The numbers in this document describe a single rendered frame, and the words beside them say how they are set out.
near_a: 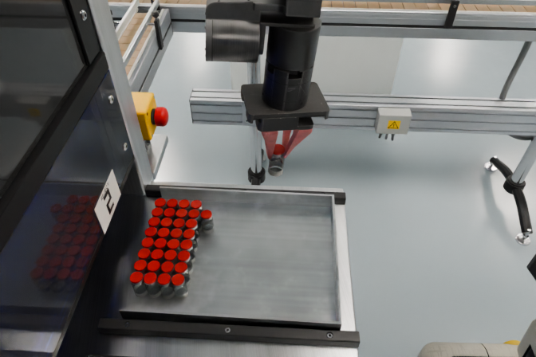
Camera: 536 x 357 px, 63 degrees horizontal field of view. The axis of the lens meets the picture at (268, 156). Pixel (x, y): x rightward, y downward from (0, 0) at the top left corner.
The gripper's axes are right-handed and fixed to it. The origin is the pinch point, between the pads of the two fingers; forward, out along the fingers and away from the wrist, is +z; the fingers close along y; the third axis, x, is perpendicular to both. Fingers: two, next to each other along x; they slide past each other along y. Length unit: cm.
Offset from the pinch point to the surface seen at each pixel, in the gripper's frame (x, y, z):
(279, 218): -7.8, -5.0, 25.1
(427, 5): -80, -69, 15
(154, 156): -30.7, 18.2, 27.7
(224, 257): -1.2, 6.5, 26.1
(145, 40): -75, 20, 23
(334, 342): 17.8, -7.5, 23.3
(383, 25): -78, -55, 21
